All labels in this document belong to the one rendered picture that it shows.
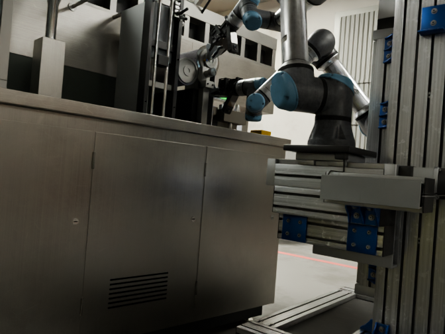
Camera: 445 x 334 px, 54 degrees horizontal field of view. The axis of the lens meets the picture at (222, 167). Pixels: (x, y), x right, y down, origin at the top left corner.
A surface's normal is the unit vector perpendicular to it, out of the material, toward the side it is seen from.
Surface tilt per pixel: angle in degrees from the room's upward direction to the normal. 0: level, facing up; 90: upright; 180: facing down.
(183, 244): 90
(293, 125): 90
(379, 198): 90
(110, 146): 90
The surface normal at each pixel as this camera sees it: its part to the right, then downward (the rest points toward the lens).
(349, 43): -0.63, -0.06
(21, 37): 0.69, 0.04
